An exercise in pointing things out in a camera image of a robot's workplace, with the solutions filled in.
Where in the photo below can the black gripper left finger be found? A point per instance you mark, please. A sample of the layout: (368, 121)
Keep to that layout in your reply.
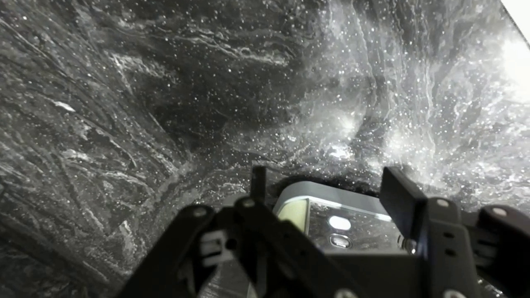
(259, 242)

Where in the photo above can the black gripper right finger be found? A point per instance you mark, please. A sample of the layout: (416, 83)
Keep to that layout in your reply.
(457, 249)

